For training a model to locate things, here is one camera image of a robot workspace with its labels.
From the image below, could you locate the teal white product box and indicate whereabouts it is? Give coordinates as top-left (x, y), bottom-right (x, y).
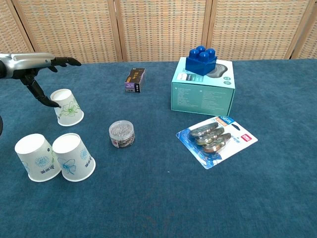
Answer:
top-left (170, 57), bottom-right (235, 117)

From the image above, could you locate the white cup green flower print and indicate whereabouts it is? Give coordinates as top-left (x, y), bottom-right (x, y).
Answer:
top-left (50, 88), bottom-right (85, 127)

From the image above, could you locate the white cup blue dandelion print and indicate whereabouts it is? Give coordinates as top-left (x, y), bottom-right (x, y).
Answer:
top-left (14, 133), bottom-right (61, 183)

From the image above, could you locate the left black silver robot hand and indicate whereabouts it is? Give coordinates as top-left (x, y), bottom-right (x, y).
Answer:
top-left (0, 52), bottom-right (82, 108)

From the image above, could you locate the white cup blue butterfly print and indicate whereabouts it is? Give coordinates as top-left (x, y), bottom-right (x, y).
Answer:
top-left (52, 133), bottom-right (97, 182)

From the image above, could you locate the small black purple box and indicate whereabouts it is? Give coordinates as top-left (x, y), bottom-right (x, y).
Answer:
top-left (124, 68), bottom-right (146, 94)

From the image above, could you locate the woven bamboo screen panel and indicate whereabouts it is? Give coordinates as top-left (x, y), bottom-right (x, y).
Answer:
top-left (291, 6), bottom-right (317, 60)
top-left (207, 0), bottom-right (317, 60)
top-left (11, 0), bottom-right (124, 64)
top-left (0, 0), bottom-right (34, 55)
top-left (112, 0), bottom-right (213, 62)

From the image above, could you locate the blue fabric table mat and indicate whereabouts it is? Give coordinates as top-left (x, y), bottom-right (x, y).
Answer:
top-left (0, 59), bottom-right (317, 238)

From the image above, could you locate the clear round paper clip jar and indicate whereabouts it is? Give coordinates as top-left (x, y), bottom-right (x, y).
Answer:
top-left (108, 120), bottom-right (136, 149)

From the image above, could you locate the blue plastic building brick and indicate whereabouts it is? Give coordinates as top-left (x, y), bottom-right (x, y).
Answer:
top-left (185, 45), bottom-right (218, 77)

